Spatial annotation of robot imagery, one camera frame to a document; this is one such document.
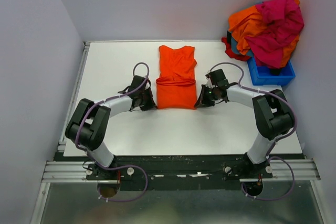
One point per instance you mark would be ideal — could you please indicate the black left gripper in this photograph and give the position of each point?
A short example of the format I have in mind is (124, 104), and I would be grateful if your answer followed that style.
(151, 104)

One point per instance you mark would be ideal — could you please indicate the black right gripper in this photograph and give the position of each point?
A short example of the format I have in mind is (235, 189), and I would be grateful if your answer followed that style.
(202, 102)

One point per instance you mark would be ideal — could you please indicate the bright orange t shirt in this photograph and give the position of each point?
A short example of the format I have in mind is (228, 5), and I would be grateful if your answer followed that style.
(176, 85)

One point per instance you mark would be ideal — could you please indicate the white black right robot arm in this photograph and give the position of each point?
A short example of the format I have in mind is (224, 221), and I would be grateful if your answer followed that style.
(273, 115)

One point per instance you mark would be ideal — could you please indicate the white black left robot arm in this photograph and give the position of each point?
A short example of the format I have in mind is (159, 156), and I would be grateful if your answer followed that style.
(88, 124)

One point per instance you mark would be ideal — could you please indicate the red t shirt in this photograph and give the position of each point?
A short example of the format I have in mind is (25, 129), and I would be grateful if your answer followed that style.
(230, 52)

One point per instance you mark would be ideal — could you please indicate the blue plastic bin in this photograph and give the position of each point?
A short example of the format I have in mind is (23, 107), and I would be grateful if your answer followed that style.
(262, 75)

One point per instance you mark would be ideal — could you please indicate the teal blue t shirt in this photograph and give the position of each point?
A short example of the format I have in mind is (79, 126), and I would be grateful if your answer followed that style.
(234, 47)

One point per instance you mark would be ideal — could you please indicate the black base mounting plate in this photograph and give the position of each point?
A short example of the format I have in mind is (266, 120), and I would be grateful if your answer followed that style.
(176, 172)

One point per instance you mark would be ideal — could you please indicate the orange t shirt in pile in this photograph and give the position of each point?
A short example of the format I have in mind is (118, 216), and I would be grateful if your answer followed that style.
(247, 22)

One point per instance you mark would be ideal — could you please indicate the magenta t shirt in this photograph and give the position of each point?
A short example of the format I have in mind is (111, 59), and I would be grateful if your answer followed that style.
(284, 22)

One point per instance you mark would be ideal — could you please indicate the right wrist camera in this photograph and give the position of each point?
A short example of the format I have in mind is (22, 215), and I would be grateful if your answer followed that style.
(209, 82)

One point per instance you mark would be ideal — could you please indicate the aluminium extrusion rail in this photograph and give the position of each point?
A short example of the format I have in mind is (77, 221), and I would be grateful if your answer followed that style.
(65, 172)

